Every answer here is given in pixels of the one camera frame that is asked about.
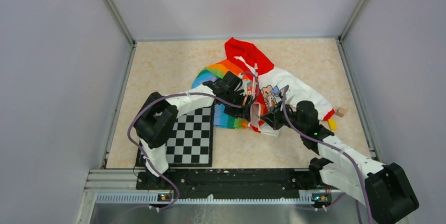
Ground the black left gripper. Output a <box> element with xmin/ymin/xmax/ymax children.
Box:
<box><xmin>224</xmin><ymin>90</ymin><xmax>253</xmax><ymax>123</ymax></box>

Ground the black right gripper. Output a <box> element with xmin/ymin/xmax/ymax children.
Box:
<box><xmin>260</xmin><ymin>100</ymin><xmax>306</xmax><ymax>133</ymax></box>

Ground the rainbow and white kids jacket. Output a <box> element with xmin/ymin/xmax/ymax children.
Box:
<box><xmin>192</xmin><ymin>37</ymin><xmax>335</xmax><ymax>121</ymax></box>

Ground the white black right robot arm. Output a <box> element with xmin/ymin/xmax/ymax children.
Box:
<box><xmin>261</xmin><ymin>100</ymin><xmax>420</xmax><ymax>223</ymax></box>

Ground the yellow small block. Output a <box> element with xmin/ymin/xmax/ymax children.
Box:
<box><xmin>327</xmin><ymin>118</ymin><xmax>338</xmax><ymax>131</ymax></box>

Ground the black white checkerboard mat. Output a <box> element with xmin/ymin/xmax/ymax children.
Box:
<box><xmin>135</xmin><ymin>98</ymin><xmax>215</xmax><ymax>168</ymax></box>

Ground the beige wooden small block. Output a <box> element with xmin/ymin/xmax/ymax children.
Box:
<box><xmin>336</xmin><ymin>107</ymin><xmax>348</xmax><ymax>118</ymax></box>

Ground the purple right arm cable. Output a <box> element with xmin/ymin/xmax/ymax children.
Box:
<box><xmin>280</xmin><ymin>85</ymin><xmax>373</xmax><ymax>224</ymax></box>

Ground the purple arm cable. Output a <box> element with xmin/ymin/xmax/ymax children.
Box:
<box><xmin>127</xmin><ymin>72</ymin><xmax>260</xmax><ymax>212</ymax></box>
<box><xmin>280</xmin><ymin>85</ymin><xmax>373</xmax><ymax>224</ymax></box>

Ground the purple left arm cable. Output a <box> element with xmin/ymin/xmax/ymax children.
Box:
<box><xmin>127</xmin><ymin>72</ymin><xmax>260</xmax><ymax>212</ymax></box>

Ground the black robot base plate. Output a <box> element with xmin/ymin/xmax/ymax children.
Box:
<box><xmin>136</xmin><ymin>168</ymin><xmax>323</xmax><ymax>199</ymax></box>

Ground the aluminium frame rail front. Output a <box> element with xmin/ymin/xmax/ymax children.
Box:
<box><xmin>75</xmin><ymin>168</ymin><xmax>401</xmax><ymax>224</ymax></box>

